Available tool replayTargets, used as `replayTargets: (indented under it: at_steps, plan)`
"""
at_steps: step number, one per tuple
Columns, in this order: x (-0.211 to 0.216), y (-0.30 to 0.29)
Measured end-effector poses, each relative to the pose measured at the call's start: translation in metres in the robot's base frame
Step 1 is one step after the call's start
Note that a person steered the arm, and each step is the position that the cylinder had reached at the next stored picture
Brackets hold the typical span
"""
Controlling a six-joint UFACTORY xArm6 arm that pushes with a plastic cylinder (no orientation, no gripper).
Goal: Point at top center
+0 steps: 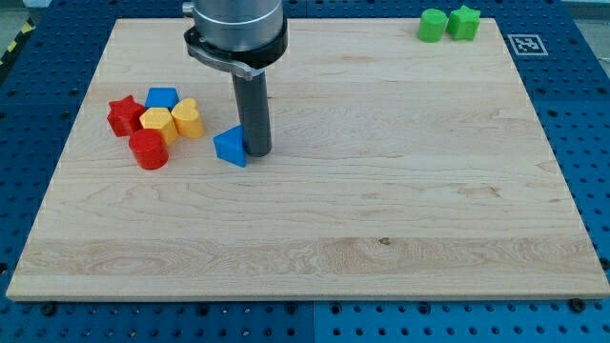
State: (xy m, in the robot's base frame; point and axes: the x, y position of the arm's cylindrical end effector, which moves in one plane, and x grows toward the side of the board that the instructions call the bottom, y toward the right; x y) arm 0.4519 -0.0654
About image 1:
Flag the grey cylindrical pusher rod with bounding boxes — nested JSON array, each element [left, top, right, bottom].
[[233, 71, 272, 157]]

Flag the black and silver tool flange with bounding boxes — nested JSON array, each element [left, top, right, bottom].
[[184, 18, 288, 80]]

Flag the blue triangular block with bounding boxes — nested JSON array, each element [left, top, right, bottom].
[[213, 126, 247, 168]]

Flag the yellow heart block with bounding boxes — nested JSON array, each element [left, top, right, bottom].
[[172, 98, 205, 139]]

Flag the blue trapezoid block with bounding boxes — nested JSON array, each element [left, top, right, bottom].
[[145, 88, 179, 111]]

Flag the yellow pentagon block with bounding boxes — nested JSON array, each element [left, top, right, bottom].
[[139, 108, 178, 146]]

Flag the red cylinder block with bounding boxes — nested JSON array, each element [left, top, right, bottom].
[[129, 129, 169, 170]]

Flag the red star block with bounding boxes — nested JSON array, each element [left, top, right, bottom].
[[107, 95, 146, 137]]

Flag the light wooden board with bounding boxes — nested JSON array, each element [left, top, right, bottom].
[[7, 19, 609, 302]]

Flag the green cylinder block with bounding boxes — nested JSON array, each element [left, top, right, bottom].
[[417, 9, 448, 43]]

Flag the green star block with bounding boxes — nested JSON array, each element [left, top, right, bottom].
[[446, 5, 480, 41]]

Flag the white fiducial marker tag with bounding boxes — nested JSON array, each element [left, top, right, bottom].
[[507, 33, 548, 56]]

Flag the black bolt front left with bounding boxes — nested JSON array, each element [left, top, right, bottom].
[[40, 302, 57, 317]]

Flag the black bolt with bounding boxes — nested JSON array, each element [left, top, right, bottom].
[[40, 302, 57, 317], [568, 298, 586, 313]]

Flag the black bolt front right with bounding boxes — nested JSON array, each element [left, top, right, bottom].
[[568, 298, 586, 313]]

